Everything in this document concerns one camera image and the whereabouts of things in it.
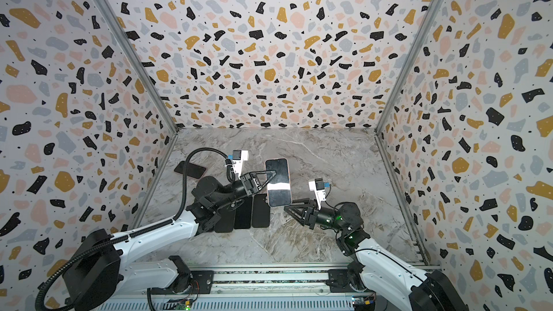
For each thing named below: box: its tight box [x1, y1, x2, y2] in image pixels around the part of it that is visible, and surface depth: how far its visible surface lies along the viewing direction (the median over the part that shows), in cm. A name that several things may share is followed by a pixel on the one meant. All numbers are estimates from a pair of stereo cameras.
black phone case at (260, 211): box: [251, 193, 271, 228], surface depth 92 cm
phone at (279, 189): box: [264, 158, 292, 208], surface depth 67 cm
